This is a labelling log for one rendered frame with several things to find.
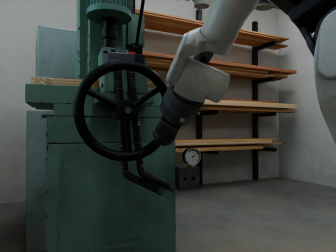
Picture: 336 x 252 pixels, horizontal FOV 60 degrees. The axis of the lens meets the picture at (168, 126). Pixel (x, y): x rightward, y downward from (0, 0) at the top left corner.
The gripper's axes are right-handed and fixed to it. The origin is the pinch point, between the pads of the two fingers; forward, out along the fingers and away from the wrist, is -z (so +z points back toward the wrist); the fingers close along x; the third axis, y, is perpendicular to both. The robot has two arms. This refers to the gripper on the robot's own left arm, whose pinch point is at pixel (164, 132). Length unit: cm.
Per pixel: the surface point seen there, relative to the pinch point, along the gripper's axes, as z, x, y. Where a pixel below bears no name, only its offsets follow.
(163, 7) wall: -164, 288, 73
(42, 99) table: -16.6, 0.6, 38.8
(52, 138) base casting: -22.9, -6.7, 30.4
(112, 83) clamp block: -6.1, 11.1, 21.3
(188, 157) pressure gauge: -21.0, 9.7, -11.8
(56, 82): -26, 15, 44
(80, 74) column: -39, 33, 44
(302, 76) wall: -187, 333, -147
